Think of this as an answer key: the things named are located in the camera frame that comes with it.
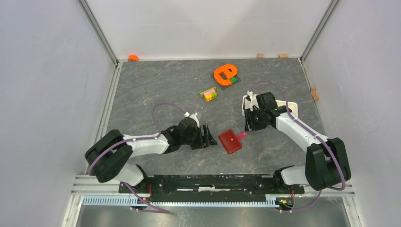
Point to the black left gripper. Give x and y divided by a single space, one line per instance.
204 140

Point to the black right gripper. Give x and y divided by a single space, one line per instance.
249 126

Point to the red leather card holder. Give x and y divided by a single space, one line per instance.
231 142

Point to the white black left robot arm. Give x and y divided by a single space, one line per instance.
108 159

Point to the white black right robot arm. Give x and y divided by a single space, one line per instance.
326 161

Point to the white plastic tray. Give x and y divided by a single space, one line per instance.
292 106

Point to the green small block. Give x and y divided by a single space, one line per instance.
233 80

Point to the colourful block stack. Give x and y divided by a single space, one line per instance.
209 94

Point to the wooden curved piece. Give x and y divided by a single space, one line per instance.
314 94

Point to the orange letter e shape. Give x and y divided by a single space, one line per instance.
225 75

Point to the wooden block right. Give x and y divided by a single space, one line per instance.
283 55

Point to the orange round cap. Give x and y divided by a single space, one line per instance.
132 57

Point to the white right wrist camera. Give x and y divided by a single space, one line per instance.
250 101

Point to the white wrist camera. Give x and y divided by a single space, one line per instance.
194 116
250 101

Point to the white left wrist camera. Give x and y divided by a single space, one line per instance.
194 116

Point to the dark square base plate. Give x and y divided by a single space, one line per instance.
235 83

